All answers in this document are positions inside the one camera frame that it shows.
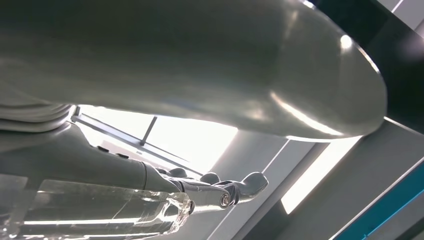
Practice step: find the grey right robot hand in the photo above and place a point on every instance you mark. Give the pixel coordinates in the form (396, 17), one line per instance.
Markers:
(165, 49)

